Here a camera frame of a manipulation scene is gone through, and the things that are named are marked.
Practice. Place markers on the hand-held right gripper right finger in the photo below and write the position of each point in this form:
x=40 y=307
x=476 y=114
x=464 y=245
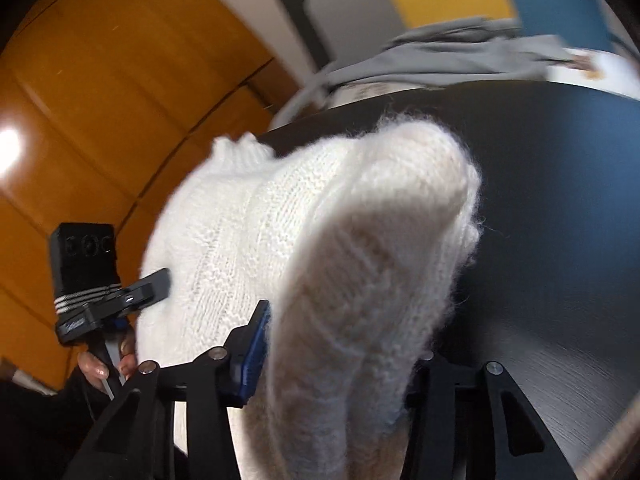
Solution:
x=435 y=380

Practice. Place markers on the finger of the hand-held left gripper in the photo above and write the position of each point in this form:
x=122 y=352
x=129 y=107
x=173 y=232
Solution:
x=150 y=287

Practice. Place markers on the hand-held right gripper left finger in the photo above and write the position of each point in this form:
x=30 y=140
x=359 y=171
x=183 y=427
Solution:
x=250 y=355

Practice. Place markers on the white fuzzy knit sweater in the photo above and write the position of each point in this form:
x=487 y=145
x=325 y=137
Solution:
x=325 y=260

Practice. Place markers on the person's left forearm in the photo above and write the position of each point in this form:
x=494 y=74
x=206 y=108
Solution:
x=45 y=430

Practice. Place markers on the person's left hand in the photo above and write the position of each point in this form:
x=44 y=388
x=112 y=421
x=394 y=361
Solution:
x=92 y=365

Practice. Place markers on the orange wooden wardrobe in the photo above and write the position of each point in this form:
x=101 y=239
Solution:
x=125 y=85

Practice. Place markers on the grey garment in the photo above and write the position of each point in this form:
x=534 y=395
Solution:
x=425 y=55

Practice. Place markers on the white printed paper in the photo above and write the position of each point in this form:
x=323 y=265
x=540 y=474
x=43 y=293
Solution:
x=615 y=67

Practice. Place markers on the black partition post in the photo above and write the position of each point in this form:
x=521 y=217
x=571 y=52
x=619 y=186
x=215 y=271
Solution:
x=302 y=20

